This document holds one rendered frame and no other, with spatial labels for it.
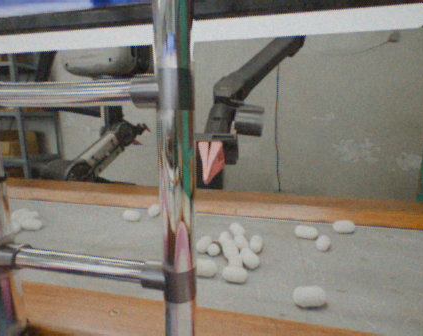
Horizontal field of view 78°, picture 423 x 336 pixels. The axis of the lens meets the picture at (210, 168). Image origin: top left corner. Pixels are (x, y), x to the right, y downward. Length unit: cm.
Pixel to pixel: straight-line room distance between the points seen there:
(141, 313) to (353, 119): 234
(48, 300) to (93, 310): 5
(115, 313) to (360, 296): 27
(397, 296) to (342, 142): 213
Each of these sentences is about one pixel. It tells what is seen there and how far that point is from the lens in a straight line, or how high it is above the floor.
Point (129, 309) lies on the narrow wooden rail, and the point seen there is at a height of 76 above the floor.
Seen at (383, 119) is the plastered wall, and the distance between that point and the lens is 255.
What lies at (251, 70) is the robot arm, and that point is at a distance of 72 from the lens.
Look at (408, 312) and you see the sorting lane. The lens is 38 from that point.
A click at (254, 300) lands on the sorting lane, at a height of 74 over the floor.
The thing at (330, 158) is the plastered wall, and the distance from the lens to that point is 247.
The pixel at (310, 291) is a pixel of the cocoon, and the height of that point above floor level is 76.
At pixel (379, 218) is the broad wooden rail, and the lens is 61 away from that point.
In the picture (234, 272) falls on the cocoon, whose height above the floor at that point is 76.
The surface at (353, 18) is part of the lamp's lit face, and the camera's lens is 32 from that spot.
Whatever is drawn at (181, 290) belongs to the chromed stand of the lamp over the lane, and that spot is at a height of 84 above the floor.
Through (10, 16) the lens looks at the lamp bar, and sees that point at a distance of 41.
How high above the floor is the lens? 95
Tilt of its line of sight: 11 degrees down
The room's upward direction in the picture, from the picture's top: straight up
